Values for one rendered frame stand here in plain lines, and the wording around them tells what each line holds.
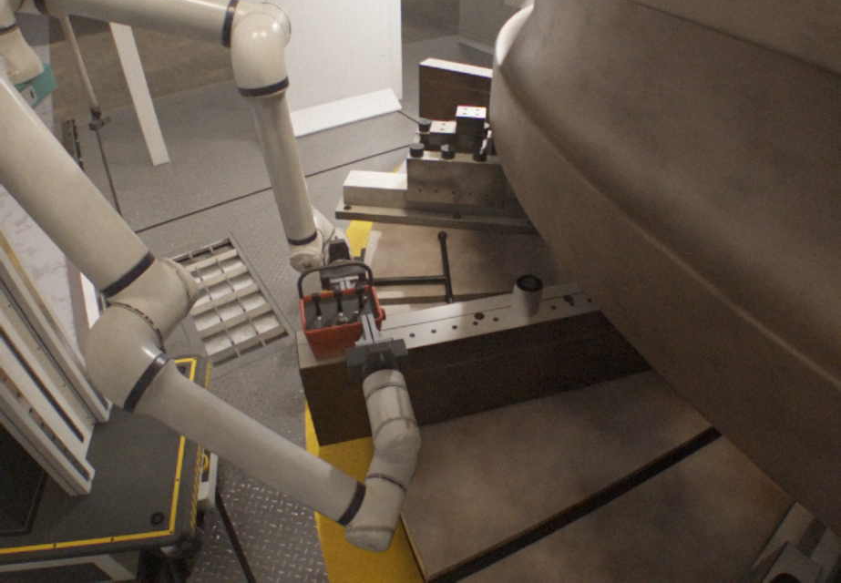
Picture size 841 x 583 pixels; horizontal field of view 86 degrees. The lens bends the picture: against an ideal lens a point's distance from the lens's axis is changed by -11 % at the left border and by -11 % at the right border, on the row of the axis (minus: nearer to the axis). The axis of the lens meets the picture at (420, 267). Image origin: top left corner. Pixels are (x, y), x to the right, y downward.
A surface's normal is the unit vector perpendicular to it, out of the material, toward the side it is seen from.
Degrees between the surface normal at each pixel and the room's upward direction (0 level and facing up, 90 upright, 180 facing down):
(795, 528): 0
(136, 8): 88
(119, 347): 29
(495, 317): 0
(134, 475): 0
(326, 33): 90
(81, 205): 61
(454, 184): 90
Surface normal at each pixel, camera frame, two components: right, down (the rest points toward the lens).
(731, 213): -0.80, -0.15
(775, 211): -0.89, 0.09
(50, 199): 0.44, 0.25
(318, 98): 0.56, 0.52
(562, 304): 0.00, -0.77
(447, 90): -0.51, 0.55
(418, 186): -0.14, 0.63
